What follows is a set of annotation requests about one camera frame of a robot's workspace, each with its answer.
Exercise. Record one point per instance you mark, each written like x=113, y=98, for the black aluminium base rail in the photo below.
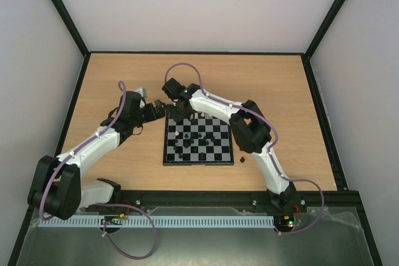
x=252, y=201

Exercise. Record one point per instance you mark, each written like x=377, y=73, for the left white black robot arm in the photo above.
x=57, y=189

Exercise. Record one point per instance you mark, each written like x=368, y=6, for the black frame post right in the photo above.
x=324, y=27

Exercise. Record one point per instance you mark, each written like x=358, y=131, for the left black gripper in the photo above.
x=160, y=111

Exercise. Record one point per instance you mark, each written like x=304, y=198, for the light blue slotted cable duct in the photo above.
x=264, y=222

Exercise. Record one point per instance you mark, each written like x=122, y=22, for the black magnetic chess board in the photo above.
x=200, y=133

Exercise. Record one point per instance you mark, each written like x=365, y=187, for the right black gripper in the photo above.
x=179, y=109

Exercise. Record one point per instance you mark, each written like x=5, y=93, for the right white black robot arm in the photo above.
x=251, y=132

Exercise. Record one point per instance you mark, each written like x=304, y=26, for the black frame post left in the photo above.
x=71, y=27

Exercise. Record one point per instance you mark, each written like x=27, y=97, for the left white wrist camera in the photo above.
x=142, y=91

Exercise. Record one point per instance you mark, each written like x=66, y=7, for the black frame post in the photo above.
x=324, y=27
x=71, y=27

